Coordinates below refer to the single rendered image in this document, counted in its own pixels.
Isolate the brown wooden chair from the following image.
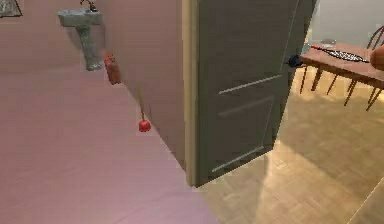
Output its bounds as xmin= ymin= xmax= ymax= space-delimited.
xmin=365 ymin=24 xmax=384 ymax=51

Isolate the black round door handle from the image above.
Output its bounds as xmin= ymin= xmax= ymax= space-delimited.
xmin=287 ymin=53 xmax=304 ymax=69

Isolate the black sink faucet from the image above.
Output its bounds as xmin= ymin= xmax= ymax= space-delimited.
xmin=79 ymin=0 xmax=100 ymax=13

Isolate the grey room door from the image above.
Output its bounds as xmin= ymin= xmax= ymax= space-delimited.
xmin=194 ymin=0 xmax=318 ymax=188

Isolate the grey framed wall mirror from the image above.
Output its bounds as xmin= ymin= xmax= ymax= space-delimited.
xmin=0 ymin=0 xmax=24 ymax=19

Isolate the brown wooden table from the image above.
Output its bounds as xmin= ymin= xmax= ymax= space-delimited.
xmin=298 ymin=43 xmax=384 ymax=112

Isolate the red toilet plunger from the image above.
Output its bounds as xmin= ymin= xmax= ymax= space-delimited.
xmin=137 ymin=87 xmax=153 ymax=133

